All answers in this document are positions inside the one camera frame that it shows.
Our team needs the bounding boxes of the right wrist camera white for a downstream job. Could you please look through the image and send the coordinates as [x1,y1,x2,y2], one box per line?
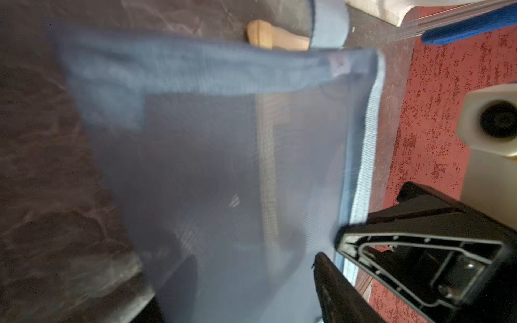
[456,82,516,229]

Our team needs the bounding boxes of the white canvas tote bag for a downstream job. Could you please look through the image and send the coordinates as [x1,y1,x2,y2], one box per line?
[345,1,515,47]

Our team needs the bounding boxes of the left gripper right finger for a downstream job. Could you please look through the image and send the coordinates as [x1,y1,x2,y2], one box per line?
[313,252,384,323]

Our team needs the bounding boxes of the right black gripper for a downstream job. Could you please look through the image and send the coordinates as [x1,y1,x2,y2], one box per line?
[334,182,516,322]

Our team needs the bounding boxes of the dark grey mesh pouch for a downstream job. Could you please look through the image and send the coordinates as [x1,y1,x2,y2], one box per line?
[309,0,350,50]

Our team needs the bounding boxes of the dark blue mesh pouch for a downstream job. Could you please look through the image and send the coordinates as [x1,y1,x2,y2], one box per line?
[52,26,385,322]

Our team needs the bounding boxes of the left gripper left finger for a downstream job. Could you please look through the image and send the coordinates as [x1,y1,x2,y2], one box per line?
[131,297,165,323]

